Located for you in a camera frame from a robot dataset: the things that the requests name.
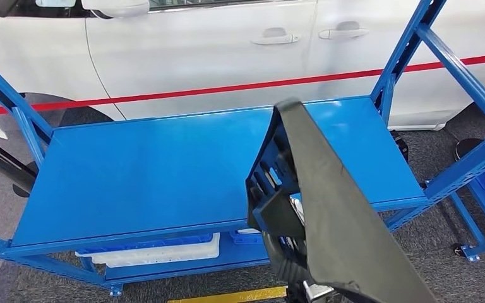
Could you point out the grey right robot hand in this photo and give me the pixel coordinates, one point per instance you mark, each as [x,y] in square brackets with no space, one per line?
[297,211]

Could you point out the black plastic plate holder part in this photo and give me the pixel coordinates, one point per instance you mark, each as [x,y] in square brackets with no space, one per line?
[330,209]

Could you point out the blue metal shelf rack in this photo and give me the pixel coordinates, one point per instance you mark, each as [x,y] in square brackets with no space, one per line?
[142,175]

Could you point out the blue plastic bin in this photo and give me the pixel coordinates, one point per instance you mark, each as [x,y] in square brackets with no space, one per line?
[246,238]
[163,242]

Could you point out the yellow floor tape square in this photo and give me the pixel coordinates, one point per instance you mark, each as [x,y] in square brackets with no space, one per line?
[234,297]

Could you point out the red barrier belt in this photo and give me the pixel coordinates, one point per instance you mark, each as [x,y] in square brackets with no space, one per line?
[184,93]

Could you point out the round black stanchion base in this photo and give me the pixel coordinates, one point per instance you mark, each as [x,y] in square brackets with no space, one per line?
[468,148]

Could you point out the white car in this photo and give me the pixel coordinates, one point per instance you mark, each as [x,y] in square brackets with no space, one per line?
[184,54]

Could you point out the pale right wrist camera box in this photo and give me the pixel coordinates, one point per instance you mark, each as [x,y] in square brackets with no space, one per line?
[318,291]

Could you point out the black stanchion post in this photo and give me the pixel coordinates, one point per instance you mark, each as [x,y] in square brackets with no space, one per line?
[4,167]

